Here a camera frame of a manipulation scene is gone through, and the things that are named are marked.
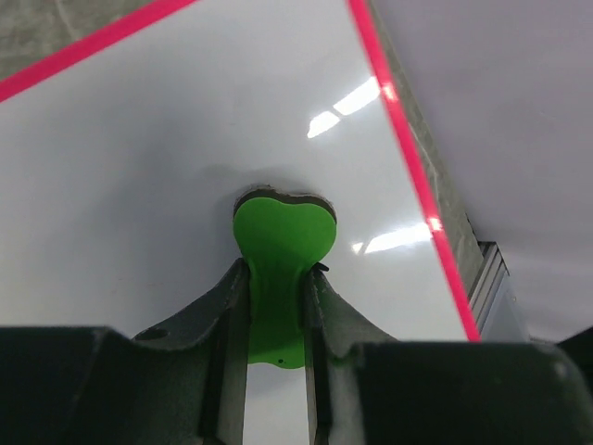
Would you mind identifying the green whiteboard eraser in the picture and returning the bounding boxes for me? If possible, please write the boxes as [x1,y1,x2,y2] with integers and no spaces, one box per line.
[232,186,337,369]

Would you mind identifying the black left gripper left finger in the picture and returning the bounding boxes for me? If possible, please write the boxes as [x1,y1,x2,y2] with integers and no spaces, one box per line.
[1,261,249,444]

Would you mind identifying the pink framed whiteboard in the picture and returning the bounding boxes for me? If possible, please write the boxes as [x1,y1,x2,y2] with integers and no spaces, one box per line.
[0,0,483,445]

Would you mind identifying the aluminium mounting rail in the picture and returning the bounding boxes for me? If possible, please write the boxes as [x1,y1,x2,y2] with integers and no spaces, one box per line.
[470,242,530,342]

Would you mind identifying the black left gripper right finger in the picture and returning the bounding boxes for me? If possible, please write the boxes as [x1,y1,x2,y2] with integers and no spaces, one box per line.
[301,267,592,444]

